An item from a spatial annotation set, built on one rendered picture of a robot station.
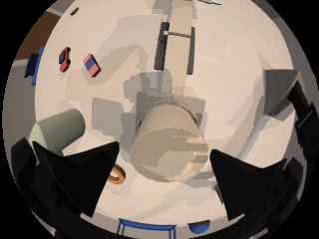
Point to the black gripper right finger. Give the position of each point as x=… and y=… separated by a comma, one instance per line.
x=239, y=182

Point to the small red toy car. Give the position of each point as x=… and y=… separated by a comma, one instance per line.
x=64, y=59

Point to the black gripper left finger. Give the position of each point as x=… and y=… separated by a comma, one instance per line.
x=82, y=176

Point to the orange flat ring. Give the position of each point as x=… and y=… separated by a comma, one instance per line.
x=120, y=172

